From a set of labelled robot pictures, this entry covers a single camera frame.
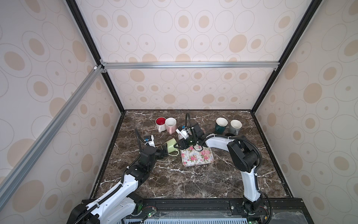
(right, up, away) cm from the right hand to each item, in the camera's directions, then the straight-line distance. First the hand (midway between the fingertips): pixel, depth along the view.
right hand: (181, 143), depth 94 cm
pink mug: (-8, +13, +6) cm, 16 cm away
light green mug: (-7, -2, -3) cm, 8 cm away
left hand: (-10, +2, -13) cm, 16 cm away
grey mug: (+38, +11, +4) cm, 40 cm away
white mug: (-15, +13, +9) cm, 22 cm away
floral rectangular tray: (+7, -9, -2) cm, 11 cm away
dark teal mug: (+29, +13, +7) cm, 33 cm away
